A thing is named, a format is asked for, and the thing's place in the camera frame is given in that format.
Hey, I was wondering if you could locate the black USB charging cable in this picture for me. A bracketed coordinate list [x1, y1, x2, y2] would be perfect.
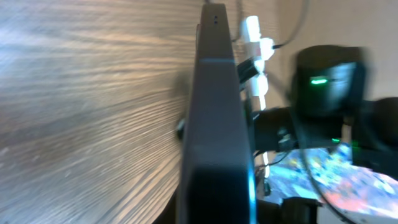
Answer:
[231, 0, 310, 50]

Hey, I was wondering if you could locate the white power strip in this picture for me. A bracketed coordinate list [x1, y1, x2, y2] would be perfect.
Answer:
[240, 16, 268, 97]

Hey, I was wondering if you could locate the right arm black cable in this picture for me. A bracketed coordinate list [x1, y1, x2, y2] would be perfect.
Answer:
[298, 149, 355, 224]

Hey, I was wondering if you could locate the white USB charger plug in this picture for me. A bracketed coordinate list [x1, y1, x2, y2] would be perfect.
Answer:
[260, 37, 275, 61]

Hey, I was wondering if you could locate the Samsung Galaxy smartphone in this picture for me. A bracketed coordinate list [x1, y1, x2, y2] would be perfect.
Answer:
[177, 4, 256, 224]

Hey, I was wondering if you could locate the colourful patterned floor mat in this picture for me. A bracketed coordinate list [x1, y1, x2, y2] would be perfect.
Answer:
[264, 148, 397, 218]

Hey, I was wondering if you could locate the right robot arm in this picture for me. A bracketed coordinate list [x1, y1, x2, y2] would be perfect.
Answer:
[254, 45, 397, 179]

